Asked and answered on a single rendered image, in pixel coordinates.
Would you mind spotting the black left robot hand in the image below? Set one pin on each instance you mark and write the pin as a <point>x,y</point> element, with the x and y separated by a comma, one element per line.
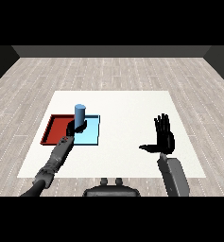
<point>71,128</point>

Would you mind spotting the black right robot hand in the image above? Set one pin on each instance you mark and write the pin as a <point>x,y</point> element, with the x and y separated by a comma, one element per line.
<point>165,138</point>

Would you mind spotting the blue can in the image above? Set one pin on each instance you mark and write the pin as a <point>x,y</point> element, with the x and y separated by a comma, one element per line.
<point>79,116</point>

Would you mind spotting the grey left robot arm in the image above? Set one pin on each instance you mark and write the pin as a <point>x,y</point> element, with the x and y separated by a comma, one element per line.
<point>53,164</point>

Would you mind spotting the red shallow open box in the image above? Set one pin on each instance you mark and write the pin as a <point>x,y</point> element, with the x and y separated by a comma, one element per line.
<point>56,129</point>

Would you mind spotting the light blue shallow open box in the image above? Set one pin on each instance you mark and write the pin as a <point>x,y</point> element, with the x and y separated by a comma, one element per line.
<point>87,134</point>

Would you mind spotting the dark grey robot body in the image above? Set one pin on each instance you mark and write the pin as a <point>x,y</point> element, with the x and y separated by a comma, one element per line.
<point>111,189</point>

